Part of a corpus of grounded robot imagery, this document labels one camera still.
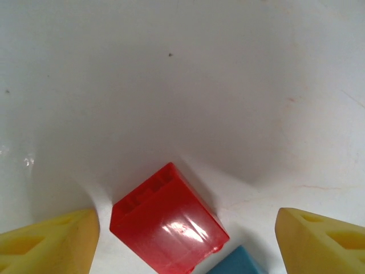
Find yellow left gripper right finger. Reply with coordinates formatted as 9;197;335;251
275;207;365;274

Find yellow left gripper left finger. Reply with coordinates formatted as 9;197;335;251
0;209;100;274

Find blue lego brick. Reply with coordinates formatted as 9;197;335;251
204;244;269;274

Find red lego brick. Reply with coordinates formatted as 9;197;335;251
109;162;230;274

